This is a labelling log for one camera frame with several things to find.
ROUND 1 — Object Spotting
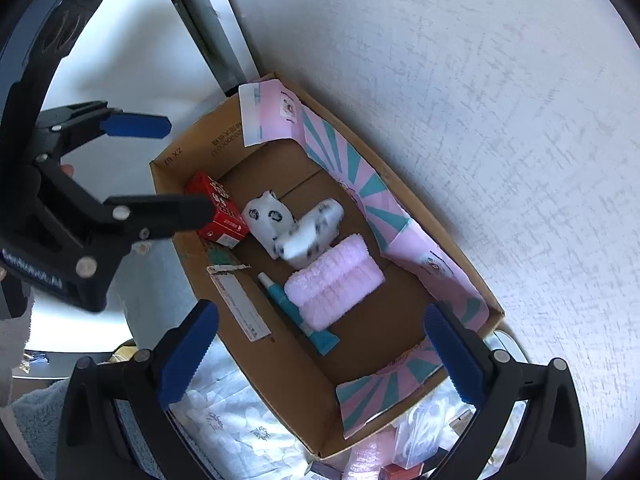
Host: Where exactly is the red snack box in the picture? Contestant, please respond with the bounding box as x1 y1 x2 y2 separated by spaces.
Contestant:
183 170 250 249

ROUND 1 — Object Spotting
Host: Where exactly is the light blue tube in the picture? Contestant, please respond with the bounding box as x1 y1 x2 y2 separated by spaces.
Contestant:
257 272 341 356

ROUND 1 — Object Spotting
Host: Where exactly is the white panda sock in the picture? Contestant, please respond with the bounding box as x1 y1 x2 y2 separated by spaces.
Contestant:
274 198 344 270
242 190 295 260

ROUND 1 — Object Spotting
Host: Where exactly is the pink fluffy sock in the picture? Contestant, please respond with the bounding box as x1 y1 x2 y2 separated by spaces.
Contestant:
284 234 385 332
343 427 396 480

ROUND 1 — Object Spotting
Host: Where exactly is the person left hand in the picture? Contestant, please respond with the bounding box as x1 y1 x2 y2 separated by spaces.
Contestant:
60 164 74 178

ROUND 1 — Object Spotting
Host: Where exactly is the clear plastic case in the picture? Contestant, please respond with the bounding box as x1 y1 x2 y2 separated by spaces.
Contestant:
393 399 470 469

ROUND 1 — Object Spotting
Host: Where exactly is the floral light blue cloth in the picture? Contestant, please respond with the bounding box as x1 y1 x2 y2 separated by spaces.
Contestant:
114 238 482 480

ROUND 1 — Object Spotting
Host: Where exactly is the red lip gloss bottle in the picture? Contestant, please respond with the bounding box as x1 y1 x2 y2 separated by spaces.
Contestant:
378 464 423 480

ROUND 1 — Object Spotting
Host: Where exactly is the cardboard box pink lining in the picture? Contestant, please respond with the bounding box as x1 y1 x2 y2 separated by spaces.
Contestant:
150 77 504 458

